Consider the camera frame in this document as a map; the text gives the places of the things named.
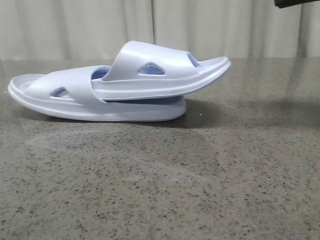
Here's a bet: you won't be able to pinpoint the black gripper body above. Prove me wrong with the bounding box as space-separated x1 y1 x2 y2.
274 0 318 9

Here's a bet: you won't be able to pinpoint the light blue slipper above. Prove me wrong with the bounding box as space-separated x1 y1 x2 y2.
8 65 187 122
91 40 231 101

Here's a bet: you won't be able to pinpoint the beige background curtain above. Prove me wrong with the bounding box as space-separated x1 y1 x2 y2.
0 0 320 60

